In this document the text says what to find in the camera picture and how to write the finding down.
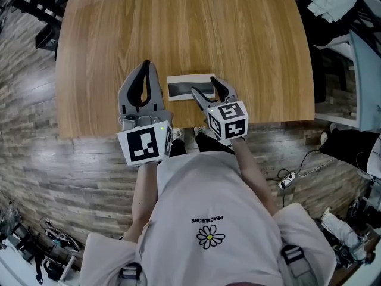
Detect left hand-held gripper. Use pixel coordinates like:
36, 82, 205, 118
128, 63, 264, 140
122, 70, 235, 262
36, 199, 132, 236
117, 60, 174, 167

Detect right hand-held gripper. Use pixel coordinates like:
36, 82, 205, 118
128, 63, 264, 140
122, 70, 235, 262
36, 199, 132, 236
190, 76, 249, 143

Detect white glasses case black lining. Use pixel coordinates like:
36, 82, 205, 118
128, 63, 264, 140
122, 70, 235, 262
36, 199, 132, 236
166, 73, 217, 102

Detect person's right forearm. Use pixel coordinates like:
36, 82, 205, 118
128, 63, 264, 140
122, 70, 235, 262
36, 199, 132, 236
230, 136, 280, 219

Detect person's left forearm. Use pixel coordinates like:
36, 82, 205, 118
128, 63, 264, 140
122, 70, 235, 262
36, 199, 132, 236
122, 161, 159, 244

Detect person's black trousers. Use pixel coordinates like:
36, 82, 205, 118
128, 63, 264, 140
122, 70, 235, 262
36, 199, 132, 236
168, 133, 236, 158

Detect person's white flower-print t-shirt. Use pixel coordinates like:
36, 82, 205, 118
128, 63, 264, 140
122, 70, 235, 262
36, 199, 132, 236
79, 150, 338, 286

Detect white power strip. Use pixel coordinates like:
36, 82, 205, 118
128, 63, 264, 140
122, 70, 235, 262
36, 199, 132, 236
277, 171, 298, 189

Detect black chair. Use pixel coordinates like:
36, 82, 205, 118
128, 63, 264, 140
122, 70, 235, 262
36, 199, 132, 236
11, 0, 79, 60

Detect white desk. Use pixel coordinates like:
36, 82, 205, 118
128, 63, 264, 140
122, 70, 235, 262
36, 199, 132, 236
314, 30, 381, 132

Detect pile of black equipment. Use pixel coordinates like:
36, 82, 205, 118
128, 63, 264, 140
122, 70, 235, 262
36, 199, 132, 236
0, 201, 82, 284

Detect black cable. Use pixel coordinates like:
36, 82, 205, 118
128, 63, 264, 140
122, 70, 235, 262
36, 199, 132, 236
266, 147, 336, 208

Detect grey harness strap with buckle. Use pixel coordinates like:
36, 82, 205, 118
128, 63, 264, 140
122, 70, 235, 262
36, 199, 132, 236
118, 262, 144, 286
280, 244, 318, 286

